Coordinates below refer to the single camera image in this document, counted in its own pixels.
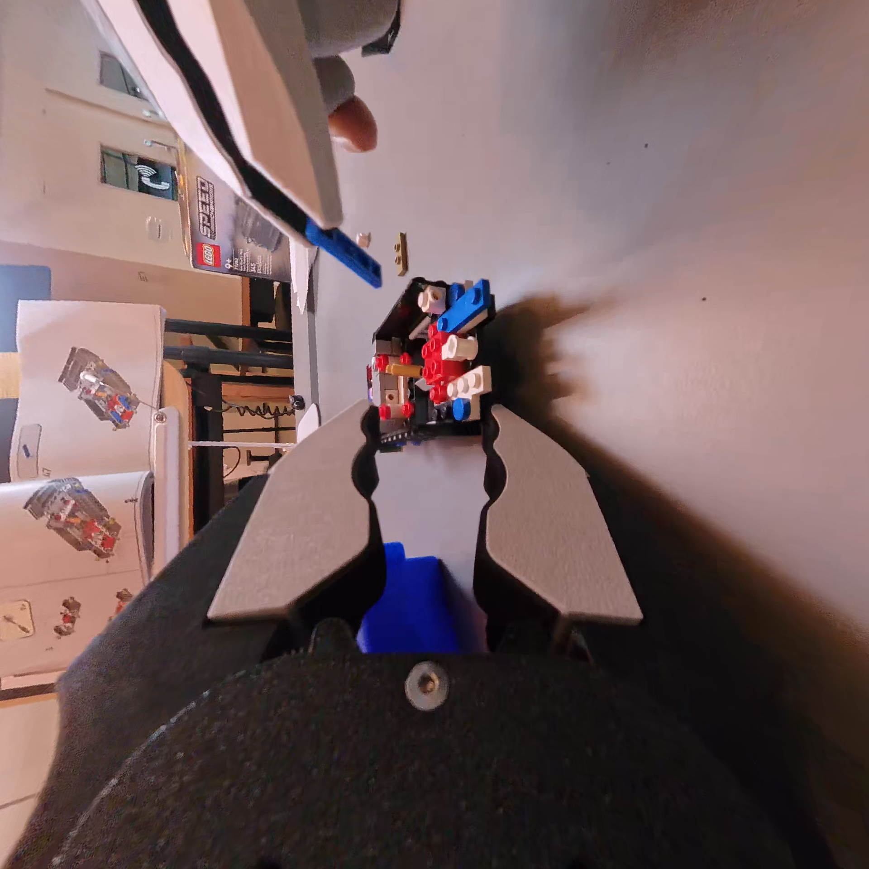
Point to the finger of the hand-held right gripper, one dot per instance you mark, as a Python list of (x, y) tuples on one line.
[(156, 61), (285, 95)]

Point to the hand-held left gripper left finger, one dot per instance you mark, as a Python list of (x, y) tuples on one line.
[(292, 537)]

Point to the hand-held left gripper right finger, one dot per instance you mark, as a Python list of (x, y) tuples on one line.
[(557, 537)]

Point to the blue plastic bin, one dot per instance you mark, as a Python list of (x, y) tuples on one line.
[(414, 604)]

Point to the long blue lego plate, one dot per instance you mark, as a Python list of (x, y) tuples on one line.
[(346, 255)]

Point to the partly built lego car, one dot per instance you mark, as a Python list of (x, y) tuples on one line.
[(435, 360)]

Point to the lego set box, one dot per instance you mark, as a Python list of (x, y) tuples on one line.
[(242, 231)]

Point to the small white lego piece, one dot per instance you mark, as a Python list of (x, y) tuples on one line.
[(401, 253)]

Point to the person's right hand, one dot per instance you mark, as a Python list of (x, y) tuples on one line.
[(350, 116)]

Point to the white book stand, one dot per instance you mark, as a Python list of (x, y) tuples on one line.
[(166, 475)]

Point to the white paper bags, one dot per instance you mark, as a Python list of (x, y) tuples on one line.
[(302, 279)]

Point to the open instruction booklet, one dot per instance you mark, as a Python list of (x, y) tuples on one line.
[(75, 462)]

